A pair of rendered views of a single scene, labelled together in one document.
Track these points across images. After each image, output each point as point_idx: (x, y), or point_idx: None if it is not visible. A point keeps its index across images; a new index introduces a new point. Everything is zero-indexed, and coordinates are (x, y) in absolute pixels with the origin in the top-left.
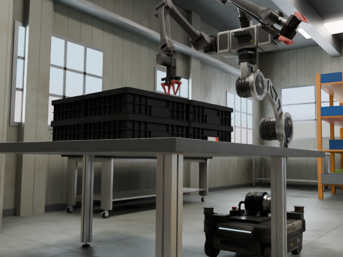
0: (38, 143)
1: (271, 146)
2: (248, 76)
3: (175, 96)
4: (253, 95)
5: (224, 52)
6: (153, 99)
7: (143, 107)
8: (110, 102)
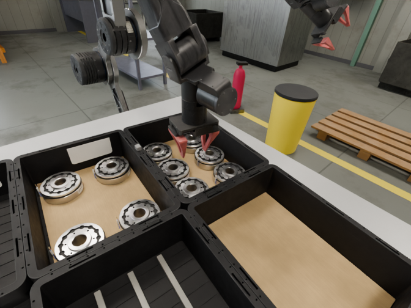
0: None
1: (298, 162)
2: (126, 22)
3: (303, 184)
4: (142, 56)
5: None
6: (344, 228)
7: (361, 259)
8: None
